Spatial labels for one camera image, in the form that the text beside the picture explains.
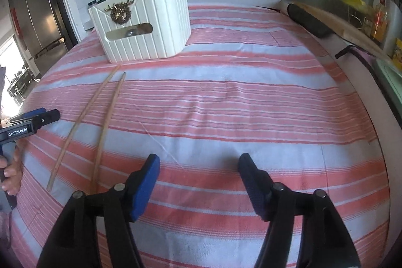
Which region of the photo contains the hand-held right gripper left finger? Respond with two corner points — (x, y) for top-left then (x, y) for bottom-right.
(37, 153), (161, 268)

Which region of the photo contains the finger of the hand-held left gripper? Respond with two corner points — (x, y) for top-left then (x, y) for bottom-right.
(31, 109), (61, 131)
(21, 108), (47, 120)

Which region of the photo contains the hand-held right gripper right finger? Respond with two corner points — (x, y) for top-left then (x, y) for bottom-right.
(238, 153), (362, 268)

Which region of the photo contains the wooden chopstick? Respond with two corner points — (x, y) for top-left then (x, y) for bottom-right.
(46, 65), (121, 192)
(92, 72), (127, 195)

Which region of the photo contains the cream ribbed utensil box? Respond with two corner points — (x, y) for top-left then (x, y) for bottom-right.
(88, 0), (192, 64)

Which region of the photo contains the person's left hand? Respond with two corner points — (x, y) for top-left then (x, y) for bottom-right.
(0, 147), (24, 191)

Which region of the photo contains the pink white striped tablecloth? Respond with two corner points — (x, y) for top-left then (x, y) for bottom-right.
(9, 4), (391, 268)

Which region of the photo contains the steel refrigerator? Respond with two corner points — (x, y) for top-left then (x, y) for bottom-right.
(8, 0), (77, 74)

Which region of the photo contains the black bent bar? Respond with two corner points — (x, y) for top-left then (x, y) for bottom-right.
(334, 46), (385, 99)

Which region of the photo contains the black roll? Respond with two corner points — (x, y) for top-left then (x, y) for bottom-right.
(287, 3), (334, 39)

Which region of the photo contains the long wooden board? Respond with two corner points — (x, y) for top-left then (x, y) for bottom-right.
(297, 2), (391, 61)

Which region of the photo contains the yellow packet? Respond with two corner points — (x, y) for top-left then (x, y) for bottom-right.
(391, 38), (402, 63)

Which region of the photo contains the orange sauce bottle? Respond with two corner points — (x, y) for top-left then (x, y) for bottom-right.
(372, 0), (388, 42)

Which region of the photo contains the yellow bag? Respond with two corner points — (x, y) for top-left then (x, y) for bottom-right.
(327, 0), (366, 9)

